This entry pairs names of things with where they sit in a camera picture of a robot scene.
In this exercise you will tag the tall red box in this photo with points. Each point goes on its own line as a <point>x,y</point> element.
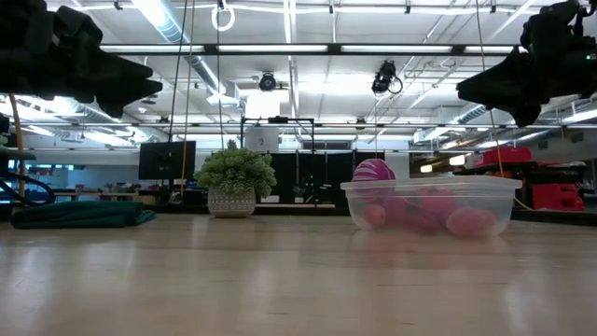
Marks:
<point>557,196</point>

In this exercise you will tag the red strawberry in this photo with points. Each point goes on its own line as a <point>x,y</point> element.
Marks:
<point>431,207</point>

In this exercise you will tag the black partition panel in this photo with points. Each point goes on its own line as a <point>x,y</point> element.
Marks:
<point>284,177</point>

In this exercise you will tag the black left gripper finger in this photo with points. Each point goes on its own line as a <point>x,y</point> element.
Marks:
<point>126,93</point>
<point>121,69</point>

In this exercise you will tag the purple white striped ball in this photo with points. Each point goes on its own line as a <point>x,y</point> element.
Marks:
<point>373,170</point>

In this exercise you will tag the black overhead camera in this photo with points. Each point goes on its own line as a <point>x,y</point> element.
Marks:
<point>267,82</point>

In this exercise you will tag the red pointed oval fruit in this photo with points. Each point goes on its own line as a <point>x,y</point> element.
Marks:
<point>470,223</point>

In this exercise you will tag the small green potted plant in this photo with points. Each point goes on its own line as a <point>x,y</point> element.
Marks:
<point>233,172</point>

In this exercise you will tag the black background monitor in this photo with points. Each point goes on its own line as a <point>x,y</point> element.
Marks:
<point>165,161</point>

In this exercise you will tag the overhead frame light bar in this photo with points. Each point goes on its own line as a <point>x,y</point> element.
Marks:
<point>210,48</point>

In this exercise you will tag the silver ventilation duct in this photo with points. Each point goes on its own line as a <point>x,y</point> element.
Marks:
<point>170,32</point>

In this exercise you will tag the clear plastic tupperware container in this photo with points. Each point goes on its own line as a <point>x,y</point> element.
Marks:
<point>506,200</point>

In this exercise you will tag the flat red box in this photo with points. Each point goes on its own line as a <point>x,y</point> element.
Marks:
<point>508,155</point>

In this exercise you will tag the dark green folded cloth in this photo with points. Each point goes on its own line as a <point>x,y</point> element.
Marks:
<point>79,214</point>

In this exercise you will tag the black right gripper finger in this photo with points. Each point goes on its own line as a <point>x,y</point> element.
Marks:
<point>499,84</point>
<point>527,112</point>

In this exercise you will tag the black metal table frame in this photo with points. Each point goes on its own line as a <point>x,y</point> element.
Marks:
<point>289,210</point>

